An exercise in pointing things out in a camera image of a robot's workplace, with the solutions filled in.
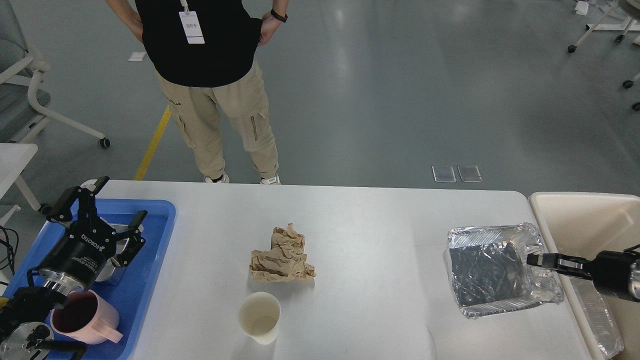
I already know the white paper cup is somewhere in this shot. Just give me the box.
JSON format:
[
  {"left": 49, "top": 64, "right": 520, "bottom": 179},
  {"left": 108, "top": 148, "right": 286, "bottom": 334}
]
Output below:
[{"left": 237, "top": 291, "right": 281, "bottom": 346}]

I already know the white side table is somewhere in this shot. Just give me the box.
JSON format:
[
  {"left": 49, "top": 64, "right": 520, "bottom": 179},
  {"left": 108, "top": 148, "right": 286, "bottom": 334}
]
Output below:
[{"left": 0, "top": 143, "right": 51, "bottom": 215}]

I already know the beige plastic bin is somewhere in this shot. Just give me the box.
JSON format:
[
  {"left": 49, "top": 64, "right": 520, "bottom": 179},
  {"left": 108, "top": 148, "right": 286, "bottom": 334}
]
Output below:
[{"left": 528, "top": 192, "right": 640, "bottom": 360}]

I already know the white wheeled furniture frame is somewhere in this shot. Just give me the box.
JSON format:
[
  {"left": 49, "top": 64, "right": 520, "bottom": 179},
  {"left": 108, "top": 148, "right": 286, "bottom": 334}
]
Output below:
[{"left": 566, "top": 0, "right": 639, "bottom": 117}]

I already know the clear floor plate right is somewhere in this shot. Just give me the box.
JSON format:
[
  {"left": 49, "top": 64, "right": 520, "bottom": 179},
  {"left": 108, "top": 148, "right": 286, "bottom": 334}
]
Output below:
[{"left": 457, "top": 165, "right": 483, "bottom": 183}]

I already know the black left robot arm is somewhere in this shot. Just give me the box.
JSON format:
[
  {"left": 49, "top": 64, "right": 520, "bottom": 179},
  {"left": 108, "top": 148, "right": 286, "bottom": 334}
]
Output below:
[{"left": 1, "top": 176, "right": 147, "bottom": 360}]

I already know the crumpled brown paper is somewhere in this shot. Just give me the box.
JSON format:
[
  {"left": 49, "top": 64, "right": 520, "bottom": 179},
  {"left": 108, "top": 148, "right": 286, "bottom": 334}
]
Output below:
[{"left": 249, "top": 223, "right": 317, "bottom": 283}]

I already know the person in black shirt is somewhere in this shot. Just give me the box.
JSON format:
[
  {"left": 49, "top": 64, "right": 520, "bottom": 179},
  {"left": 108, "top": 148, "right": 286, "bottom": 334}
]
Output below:
[{"left": 107, "top": 0, "right": 290, "bottom": 185}]

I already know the pink ribbed mug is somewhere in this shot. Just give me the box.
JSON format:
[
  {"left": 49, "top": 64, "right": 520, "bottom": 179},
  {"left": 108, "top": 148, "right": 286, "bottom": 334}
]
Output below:
[{"left": 50, "top": 290, "right": 123, "bottom": 345}]

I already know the aluminium foil tray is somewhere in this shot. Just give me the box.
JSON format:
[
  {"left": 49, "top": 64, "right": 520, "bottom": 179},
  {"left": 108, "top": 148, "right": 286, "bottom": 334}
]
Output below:
[{"left": 443, "top": 222, "right": 565, "bottom": 319}]

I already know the clear floor plate left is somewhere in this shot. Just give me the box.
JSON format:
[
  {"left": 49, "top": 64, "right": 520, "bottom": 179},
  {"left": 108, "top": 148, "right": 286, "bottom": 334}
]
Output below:
[{"left": 431, "top": 165, "right": 457, "bottom": 183}]

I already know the white paper scrap on floor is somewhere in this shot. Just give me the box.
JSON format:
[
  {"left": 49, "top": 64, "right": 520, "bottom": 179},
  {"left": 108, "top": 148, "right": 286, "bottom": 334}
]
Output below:
[{"left": 127, "top": 51, "right": 147, "bottom": 62}]

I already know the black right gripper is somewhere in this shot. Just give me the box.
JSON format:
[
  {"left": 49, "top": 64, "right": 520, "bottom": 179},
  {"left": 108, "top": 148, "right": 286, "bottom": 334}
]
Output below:
[{"left": 526, "top": 250, "right": 640, "bottom": 302}]

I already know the clear floor plate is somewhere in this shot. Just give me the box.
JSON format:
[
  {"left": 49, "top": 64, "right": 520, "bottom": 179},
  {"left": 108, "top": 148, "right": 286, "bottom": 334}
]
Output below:
[
  {"left": 431, "top": 165, "right": 457, "bottom": 183},
  {"left": 457, "top": 165, "right": 483, "bottom": 183}
]

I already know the teal mug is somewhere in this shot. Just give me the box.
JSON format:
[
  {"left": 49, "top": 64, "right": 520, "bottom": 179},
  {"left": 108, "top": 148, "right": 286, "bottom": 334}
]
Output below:
[{"left": 0, "top": 296, "right": 10, "bottom": 310}]

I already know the stainless steel rectangular container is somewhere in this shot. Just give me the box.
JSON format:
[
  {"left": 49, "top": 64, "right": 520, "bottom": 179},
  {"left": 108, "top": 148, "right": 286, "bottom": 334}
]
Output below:
[{"left": 93, "top": 224, "right": 145, "bottom": 287}]

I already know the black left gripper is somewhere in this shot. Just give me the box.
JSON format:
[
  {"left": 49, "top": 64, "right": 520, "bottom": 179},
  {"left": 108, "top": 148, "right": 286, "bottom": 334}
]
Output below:
[{"left": 37, "top": 176, "right": 148, "bottom": 293}]

